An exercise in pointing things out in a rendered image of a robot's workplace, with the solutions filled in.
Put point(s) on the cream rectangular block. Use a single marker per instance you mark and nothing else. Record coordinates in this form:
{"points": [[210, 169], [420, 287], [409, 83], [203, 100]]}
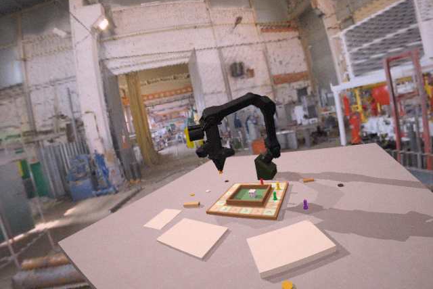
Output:
{"points": [[191, 204]]}

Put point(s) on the white rectangular card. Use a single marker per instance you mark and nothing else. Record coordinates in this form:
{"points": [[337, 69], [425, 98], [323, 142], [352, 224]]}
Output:
{"points": [[194, 238]]}

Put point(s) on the white die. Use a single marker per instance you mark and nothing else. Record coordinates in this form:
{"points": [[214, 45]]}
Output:
{"points": [[252, 193]]}

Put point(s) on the pale pink flat slab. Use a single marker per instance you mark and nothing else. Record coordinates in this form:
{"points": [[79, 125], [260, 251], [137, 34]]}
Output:
{"points": [[288, 247]]}

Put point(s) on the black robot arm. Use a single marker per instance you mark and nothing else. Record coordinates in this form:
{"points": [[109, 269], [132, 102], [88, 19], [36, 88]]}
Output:
{"points": [[212, 117]]}

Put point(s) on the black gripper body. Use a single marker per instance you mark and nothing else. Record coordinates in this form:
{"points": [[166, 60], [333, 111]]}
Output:
{"points": [[220, 152]]}

